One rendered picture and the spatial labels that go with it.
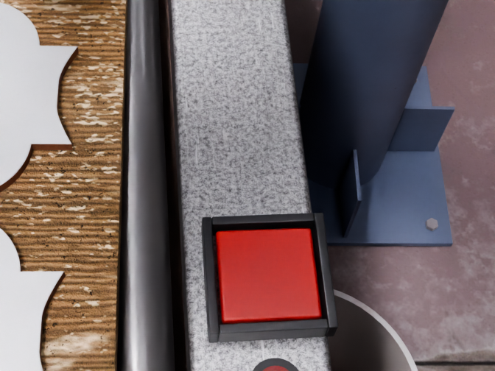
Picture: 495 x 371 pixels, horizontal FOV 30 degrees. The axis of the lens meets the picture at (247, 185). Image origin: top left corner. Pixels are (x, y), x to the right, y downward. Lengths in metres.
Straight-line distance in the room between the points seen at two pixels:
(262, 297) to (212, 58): 0.19
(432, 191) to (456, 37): 0.37
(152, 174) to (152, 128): 0.04
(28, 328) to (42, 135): 0.13
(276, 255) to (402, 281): 1.05
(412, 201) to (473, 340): 0.27
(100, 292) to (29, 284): 0.04
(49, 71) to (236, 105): 0.13
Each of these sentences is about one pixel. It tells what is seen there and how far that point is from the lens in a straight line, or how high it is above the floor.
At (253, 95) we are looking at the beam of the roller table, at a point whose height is 0.91.
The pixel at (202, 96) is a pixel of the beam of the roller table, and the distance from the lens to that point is 0.64.
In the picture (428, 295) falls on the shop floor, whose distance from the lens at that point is 1.61.
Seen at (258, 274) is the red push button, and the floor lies 0.93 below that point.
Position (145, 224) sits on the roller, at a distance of 0.58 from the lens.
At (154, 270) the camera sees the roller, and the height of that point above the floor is 0.92.
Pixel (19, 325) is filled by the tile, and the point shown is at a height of 0.94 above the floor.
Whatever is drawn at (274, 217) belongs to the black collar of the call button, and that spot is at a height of 0.93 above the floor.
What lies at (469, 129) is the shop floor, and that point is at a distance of 1.79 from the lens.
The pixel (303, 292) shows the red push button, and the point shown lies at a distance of 0.56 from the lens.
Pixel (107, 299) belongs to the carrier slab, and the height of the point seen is 0.94.
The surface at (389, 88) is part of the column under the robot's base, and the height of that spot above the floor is 0.32.
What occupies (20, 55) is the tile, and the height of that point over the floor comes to 0.94.
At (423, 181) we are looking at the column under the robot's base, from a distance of 1.69.
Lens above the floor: 1.44
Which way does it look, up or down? 61 degrees down
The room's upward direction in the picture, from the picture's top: 9 degrees clockwise
